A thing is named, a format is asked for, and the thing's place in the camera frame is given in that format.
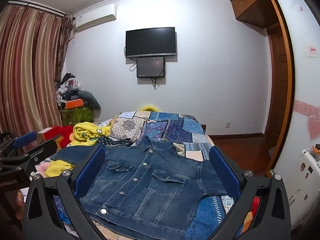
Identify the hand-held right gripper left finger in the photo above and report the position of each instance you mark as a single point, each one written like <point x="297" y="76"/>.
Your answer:
<point x="90" y="171"/>

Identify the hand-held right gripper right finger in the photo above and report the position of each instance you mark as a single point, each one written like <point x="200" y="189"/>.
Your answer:
<point x="225" y="173"/>

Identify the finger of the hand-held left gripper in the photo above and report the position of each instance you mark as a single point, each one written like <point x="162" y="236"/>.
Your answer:
<point x="25" y="138"/>
<point x="41" y="152"/>

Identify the blue denim jacket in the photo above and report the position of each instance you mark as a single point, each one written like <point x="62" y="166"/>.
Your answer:
<point x="140" y="180"/>

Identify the pile of mixed clothes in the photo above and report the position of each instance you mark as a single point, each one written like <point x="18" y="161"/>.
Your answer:
<point x="67" y="87"/>

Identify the person's left hand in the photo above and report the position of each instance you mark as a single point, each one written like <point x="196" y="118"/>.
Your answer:
<point x="20" y="203"/>

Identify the pink cloth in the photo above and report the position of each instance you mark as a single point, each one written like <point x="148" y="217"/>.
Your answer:
<point x="43" y="170"/>

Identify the plain yellow cloth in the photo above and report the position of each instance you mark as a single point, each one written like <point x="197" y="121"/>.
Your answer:
<point x="58" y="168"/>

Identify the red plush garment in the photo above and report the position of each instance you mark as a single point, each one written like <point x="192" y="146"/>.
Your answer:
<point x="62" y="133"/>

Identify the yellow cartoon print cloth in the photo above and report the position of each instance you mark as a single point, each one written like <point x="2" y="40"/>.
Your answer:
<point x="86" y="132"/>

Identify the dark polka dot cloth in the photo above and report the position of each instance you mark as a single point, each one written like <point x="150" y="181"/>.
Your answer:
<point x="115" y="141"/>

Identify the tan colourful fleece blanket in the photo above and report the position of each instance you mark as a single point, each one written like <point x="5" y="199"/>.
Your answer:
<point x="255" y="212"/>

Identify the green patterned storage box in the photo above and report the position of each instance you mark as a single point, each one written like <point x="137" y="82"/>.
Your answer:
<point x="77" y="116"/>

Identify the orange box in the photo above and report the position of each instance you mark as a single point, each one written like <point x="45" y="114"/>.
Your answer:
<point x="74" y="103"/>

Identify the blue patchwork quilt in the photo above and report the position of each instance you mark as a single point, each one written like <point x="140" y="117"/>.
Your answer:
<point x="175" y="130"/>

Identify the dark green cushion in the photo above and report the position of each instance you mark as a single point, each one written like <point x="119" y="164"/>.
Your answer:
<point x="91" y="100"/>

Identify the striped red beige curtain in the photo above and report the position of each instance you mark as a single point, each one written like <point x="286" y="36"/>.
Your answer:
<point x="27" y="67"/>

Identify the white refrigerator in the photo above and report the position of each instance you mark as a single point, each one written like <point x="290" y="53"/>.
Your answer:
<point x="300" y="187"/>

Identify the yellow plush object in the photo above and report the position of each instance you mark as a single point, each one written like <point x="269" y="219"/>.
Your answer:
<point x="150" y="108"/>

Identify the wooden door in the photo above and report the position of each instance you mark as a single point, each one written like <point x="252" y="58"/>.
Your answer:
<point x="277" y="92"/>

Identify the white sliding door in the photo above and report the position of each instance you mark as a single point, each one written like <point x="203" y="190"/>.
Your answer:
<point x="300" y="80"/>

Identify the white air conditioner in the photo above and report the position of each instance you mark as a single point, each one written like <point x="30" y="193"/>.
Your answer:
<point x="96" y="17"/>

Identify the red and white sticker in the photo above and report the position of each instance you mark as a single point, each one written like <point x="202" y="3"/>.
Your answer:
<point x="312" y="50"/>

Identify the wooden overhead cabinet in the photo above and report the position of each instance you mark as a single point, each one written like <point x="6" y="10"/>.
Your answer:
<point x="252" y="5"/>

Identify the white wall socket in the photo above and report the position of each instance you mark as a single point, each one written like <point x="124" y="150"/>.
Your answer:
<point x="227" y="124"/>

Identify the small black wall monitor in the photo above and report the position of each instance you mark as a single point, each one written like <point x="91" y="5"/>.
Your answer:
<point x="150" y="67"/>

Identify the white curtain rail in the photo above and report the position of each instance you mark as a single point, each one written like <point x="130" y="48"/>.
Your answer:
<point x="37" y="6"/>

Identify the black wall television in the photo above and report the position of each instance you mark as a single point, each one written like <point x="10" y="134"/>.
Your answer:
<point x="151" y="41"/>

